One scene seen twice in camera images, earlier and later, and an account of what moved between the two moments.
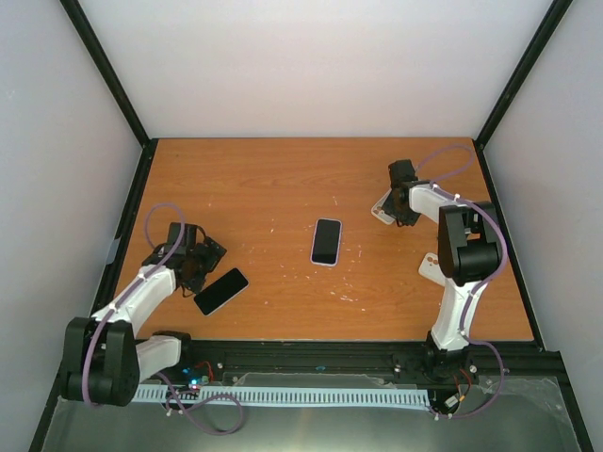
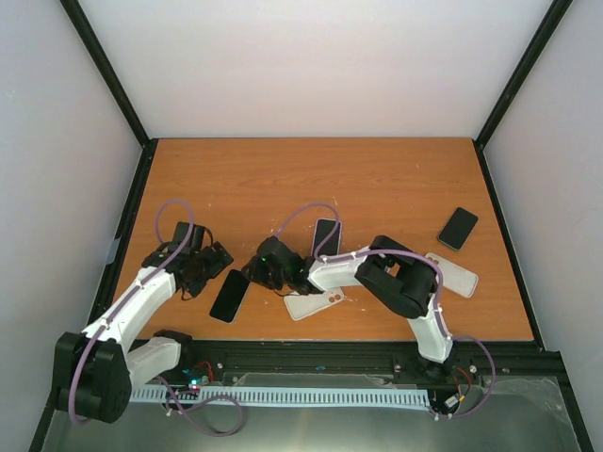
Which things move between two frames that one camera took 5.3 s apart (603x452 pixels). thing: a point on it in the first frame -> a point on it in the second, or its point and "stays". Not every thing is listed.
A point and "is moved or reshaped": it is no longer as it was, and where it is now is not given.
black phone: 326,241 stays
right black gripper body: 400,214 -> 267,277
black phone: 220,292 is moved or reshaped
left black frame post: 117,86 stays
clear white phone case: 378,210 -> 300,306
